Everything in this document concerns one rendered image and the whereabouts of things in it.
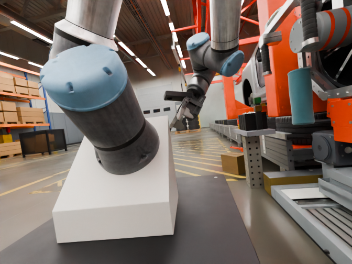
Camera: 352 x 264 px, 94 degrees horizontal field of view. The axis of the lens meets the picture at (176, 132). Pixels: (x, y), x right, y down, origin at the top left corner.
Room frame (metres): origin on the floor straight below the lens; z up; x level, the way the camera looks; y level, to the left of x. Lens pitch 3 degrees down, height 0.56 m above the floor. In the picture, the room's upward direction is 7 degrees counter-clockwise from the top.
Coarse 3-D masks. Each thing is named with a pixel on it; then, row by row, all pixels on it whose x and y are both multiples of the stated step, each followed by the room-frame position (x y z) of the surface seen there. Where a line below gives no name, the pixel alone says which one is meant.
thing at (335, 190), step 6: (318, 180) 0.87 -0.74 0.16; (324, 180) 0.87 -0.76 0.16; (330, 180) 0.86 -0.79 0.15; (324, 186) 0.83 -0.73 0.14; (330, 186) 0.79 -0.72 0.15; (336, 186) 0.76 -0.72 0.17; (342, 186) 0.78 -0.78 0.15; (348, 186) 0.75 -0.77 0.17; (324, 192) 0.83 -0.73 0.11; (330, 192) 0.79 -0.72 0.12; (336, 192) 0.76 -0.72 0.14; (342, 192) 0.72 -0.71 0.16; (348, 192) 0.69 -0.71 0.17; (336, 198) 0.76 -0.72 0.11; (342, 198) 0.73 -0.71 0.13; (348, 198) 0.69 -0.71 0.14; (342, 204) 0.73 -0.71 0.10; (348, 204) 0.70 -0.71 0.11
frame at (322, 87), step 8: (320, 8) 0.81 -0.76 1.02; (304, 56) 0.88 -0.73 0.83; (312, 56) 0.88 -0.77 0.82; (304, 64) 0.89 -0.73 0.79; (312, 64) 0.88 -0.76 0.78; (312, 72) 0.87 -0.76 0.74; (312, 80) 0.82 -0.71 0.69; (320, 80) 0.83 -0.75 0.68; (312, 88) 0.83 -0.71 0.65; (320, 88) 0.78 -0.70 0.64; (328, 88) 0.78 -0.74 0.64; (336, 88) 0.75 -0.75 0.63; (344, 88) 0.65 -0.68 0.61; (320, 96) 0.78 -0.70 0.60; (328, 96) 0.73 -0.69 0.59; (336, 96) 0.69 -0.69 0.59; (344, 96) 0.65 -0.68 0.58
